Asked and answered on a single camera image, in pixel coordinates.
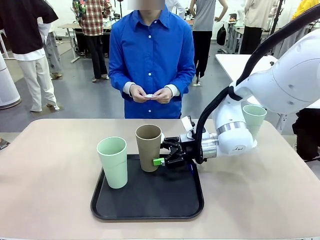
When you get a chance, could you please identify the person's right forearm blue sleeve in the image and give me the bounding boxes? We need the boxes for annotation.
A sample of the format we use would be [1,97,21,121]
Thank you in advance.
[108,72,137,97]

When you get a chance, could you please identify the person's left forearm blue sleeve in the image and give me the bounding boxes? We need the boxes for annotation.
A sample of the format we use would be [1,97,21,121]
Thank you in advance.
[171,72,196,98]

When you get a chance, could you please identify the light green cup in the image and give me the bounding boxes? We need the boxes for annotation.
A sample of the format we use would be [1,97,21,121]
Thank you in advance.
[96,136,129,189]

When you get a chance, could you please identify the pale blue-green cup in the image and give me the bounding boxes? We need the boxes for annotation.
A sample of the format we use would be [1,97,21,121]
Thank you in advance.
[242,104,268,140]

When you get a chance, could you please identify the white background table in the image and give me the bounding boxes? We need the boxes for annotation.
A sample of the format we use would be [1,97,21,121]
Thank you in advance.
[214,53,320,110]

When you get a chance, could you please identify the person in yellow hoodie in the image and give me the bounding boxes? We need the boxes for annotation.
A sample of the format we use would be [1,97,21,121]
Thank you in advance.
[291,0,320,35]

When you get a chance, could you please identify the black sleeved right arm cable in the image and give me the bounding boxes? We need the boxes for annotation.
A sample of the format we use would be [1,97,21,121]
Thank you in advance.
[194,14,308,165]

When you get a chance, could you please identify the person in grey shirt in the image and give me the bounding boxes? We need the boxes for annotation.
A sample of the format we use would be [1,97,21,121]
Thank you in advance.
[189,0,228,78]

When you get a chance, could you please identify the black tripod pole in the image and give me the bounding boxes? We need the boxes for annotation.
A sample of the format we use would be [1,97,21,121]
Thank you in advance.
[268,0,286,55]

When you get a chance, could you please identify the white cylindrical air purifier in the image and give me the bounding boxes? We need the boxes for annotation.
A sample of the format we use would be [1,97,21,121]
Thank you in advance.
[0,53,21,110]

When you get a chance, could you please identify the brown cup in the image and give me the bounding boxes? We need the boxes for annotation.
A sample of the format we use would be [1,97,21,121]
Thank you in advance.
[135,124,163,173]

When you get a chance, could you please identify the person in plaid shirt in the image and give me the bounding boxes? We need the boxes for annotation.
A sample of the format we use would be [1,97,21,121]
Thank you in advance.
[72,0,113,83]

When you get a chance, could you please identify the wooden background desk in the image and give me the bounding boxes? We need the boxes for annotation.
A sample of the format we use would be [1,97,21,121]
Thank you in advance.
[57,23,83,63]

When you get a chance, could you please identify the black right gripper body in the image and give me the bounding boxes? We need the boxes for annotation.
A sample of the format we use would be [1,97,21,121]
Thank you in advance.
[166,133,201,170]

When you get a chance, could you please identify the person black shirt white trousers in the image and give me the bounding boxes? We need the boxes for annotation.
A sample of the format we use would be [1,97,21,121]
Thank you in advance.
[0,0,60,113]

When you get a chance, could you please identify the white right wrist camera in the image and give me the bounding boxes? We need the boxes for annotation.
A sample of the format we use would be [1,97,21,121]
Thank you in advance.
[181,116,196,138]

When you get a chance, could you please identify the black plastic tray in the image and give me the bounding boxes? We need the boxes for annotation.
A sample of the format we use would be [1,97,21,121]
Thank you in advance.
[90,153,205,221]

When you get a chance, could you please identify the black hanging bag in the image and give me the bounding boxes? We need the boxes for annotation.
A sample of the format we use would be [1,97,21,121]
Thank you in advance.
[216,24,227,46]

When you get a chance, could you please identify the person's left hand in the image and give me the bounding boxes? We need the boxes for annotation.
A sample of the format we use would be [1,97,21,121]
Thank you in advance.
[155,87,174,105]

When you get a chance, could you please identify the person's right hand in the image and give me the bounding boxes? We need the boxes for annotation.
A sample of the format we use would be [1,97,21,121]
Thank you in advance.
[129,84,148,103]

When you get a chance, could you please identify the person in grey trousers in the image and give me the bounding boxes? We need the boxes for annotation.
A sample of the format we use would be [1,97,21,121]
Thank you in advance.
[44,22,63,80]

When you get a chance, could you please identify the person beige shirt black trousers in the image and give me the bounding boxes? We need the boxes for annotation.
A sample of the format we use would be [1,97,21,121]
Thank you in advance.
[239,0,279,55]

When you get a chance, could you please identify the seated person in black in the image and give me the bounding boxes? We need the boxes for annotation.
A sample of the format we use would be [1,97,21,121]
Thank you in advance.
[291,107,320,162]

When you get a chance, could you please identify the person in blue shirt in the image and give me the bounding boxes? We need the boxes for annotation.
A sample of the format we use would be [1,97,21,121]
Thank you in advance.
[108,0,196,120]

